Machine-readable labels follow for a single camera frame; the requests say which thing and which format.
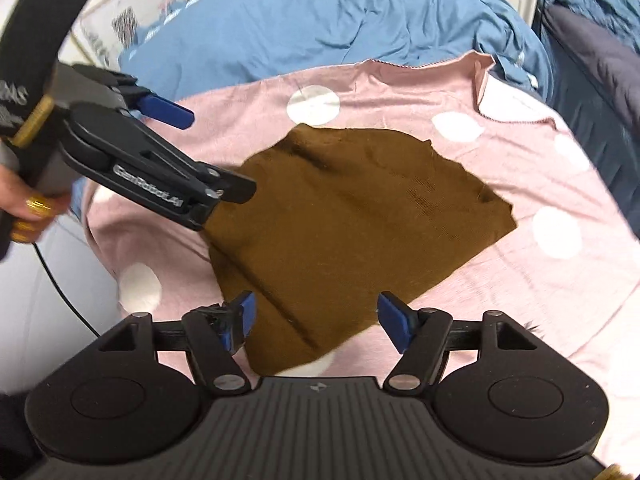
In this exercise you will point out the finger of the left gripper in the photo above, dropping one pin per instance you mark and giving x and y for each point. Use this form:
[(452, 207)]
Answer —
[(228, 186), (151, 105)]

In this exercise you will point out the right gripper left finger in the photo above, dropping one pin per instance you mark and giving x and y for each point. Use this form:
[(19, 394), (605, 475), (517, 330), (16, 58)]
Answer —
[(210, 337)]

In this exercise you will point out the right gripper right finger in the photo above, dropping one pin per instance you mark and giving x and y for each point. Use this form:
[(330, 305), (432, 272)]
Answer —
[(424, 339)]

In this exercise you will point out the brown knit sweater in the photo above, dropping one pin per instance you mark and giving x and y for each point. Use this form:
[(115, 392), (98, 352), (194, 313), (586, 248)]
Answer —
[(339, 216)]

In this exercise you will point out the person's left hand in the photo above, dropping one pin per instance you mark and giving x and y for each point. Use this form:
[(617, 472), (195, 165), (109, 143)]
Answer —
[(32, 212)]

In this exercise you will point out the white patterned storage box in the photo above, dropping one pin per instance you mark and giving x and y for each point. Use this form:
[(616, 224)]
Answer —
[(107, 27)]

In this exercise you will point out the light blue blanket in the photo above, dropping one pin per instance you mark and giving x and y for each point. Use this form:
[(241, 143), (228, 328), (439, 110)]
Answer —
[(203, 45)]

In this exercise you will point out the dark blue grey bed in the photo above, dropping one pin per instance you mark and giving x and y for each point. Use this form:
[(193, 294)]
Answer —
[(593, 46)]

